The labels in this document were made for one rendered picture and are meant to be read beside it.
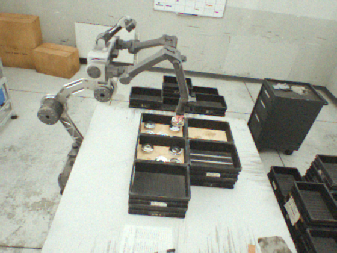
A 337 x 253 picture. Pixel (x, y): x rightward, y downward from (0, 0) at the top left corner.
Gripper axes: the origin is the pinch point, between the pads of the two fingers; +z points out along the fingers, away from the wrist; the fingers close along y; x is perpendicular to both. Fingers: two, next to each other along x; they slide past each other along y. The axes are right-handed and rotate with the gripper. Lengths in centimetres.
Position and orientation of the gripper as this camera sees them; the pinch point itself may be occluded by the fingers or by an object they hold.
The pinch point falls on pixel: (178, 118)
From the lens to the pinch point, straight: 215.4
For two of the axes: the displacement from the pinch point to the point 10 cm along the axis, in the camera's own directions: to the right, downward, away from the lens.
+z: -1.8, 7.9, 5.9
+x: -9.8, -1.9, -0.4
